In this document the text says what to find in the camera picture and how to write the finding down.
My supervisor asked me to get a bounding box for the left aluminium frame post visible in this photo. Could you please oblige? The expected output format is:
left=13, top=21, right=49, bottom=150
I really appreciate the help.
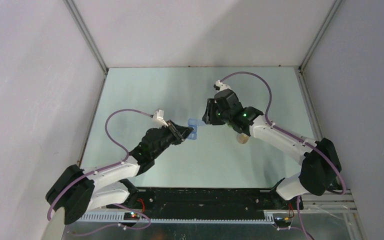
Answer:
left=63, top=0, right=109, bottom=74

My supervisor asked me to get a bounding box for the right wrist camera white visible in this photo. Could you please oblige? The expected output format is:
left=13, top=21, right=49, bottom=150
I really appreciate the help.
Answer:
left=213, top=80, right=231, bottom=93

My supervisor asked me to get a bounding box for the grey slotted cable duct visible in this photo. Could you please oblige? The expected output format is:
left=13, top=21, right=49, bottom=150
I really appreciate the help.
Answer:
left=77, top=211, right=274, bottom=225

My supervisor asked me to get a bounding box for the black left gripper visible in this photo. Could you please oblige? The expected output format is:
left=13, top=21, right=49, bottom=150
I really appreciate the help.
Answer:
left=151, top=119, right=193, bottom=159

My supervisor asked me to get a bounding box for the controller board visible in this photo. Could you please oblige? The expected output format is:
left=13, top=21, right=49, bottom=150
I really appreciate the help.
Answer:
left=123, top=212, right=142, bottom=221
left=274, top=216, right=294, bottom=228

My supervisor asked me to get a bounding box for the aluminium frame post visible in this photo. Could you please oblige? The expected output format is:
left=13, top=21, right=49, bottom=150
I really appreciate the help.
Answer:
left=63, top=0, right=109, bottom=74
left=298, top=0, right=344, bottom=73

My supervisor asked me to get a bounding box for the right controller board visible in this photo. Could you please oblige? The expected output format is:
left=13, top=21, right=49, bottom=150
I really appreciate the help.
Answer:
left=274, top=216, right=294, bottom=228

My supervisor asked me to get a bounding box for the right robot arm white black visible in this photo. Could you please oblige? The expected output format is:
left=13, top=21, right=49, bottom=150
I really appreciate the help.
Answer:
left=202, top=89, right=342, bottom=209

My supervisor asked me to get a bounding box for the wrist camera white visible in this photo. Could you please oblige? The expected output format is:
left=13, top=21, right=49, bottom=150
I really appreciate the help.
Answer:
left=213, top=80, right=231, bottom=93
left=151, top=108, right=169, bottom=127

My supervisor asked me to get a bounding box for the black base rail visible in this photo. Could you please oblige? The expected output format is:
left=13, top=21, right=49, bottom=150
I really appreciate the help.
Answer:
left=124, top=187, right=304, bottom=220

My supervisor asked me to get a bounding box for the right aluminium frame post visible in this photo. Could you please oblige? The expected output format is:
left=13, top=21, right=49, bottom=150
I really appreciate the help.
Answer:
left=298, top=0, right=344, bottom=73

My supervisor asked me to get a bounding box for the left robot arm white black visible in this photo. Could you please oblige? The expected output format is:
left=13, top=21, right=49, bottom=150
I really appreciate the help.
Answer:
left=45, top=120, right=194, bottom=225

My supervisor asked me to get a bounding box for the blue pill organizer box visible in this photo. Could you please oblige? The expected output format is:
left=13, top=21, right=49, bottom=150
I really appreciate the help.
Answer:
left=187, top=118, right=205, bottom=140

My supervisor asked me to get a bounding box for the left controller board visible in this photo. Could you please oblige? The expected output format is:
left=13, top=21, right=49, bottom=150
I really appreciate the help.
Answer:
left=123, top=212, right=142, bottom=221

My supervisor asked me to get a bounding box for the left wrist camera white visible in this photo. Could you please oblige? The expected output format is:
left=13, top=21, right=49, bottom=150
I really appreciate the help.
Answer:
left=151, top=108, right=169, bottom=127

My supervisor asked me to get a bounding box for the clear amber pill bottle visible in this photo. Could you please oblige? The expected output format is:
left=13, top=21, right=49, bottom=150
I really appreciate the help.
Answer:
left=236, top=133, right=250, bottom=144

